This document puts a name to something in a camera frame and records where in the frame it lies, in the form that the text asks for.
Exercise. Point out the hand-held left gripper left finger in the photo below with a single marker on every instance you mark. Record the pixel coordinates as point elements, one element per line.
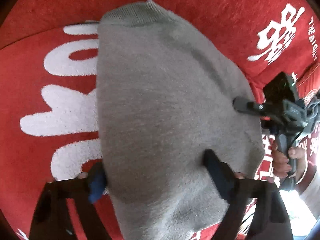
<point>97,186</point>

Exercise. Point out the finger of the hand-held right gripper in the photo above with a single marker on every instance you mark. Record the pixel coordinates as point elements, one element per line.
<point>246,105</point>

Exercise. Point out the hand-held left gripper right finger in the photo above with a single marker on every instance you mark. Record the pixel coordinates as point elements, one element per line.
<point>217,175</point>

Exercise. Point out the grey fuzzy sweater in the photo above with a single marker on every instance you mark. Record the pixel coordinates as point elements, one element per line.
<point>160,105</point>

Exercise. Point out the person's right forearm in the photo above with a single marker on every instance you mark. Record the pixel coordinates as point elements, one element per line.
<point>311,180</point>

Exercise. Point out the person's right hand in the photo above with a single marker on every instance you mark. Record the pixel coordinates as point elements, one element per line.
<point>278,163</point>

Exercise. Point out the red printed blanket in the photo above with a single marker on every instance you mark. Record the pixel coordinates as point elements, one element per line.
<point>200,5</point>

